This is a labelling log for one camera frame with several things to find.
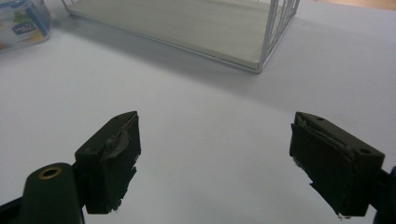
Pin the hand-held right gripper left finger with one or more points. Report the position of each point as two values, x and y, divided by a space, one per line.
106 161

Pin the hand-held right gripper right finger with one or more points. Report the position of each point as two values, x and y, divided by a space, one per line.
336 161

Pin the clear plastic food container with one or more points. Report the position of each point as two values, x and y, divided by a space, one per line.
22 21

